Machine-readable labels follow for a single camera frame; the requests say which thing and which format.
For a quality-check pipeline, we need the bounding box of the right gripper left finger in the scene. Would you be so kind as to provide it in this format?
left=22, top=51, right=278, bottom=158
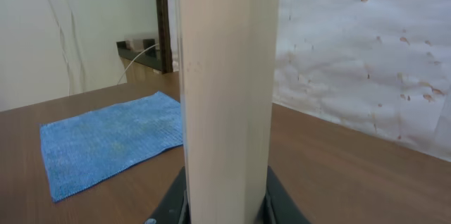
left=143, top=166, right=192, bottom=224

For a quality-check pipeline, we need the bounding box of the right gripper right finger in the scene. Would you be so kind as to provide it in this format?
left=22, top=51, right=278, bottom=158
left=262, top=165, right=311, bottom=224

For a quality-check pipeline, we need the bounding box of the white pipette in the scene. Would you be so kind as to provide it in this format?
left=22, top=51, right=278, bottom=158
left=174, top=0, right=282, bottom=224

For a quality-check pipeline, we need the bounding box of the blue cloth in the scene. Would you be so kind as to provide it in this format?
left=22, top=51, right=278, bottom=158
left=39, top=91, right=185, bottom=204

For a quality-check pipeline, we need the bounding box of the black ledge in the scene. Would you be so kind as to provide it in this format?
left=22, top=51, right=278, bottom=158
left=116, top=38, right=163, bottom=73

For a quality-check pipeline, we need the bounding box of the white cable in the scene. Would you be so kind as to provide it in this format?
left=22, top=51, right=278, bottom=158
left=116, top=42, right=160, bottom=86

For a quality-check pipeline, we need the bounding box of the dark wooden post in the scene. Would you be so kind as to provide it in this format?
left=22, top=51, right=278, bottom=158
left=153, top=0, right=174, bottom=75

